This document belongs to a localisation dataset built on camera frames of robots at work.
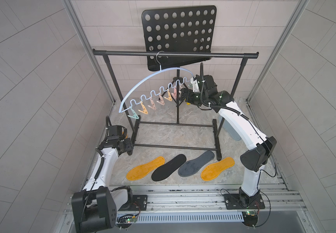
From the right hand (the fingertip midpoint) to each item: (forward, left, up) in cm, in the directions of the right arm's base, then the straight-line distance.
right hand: (181, 96), depth 76 cm
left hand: (-13, +33, -23) cm, 42 cm away
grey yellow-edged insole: (-29, -15, -32) cm, 46 cm away
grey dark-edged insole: (-26, -4, -31) cm, 41 cm away
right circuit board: (-51, -28, -31) cm, 66 cm away
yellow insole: (-27, +26, -31) cm, 48 cm away
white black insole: (-27, +12, -31) cm, 43 cm away
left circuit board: (-50, +29, -30) cm, 65 cm away
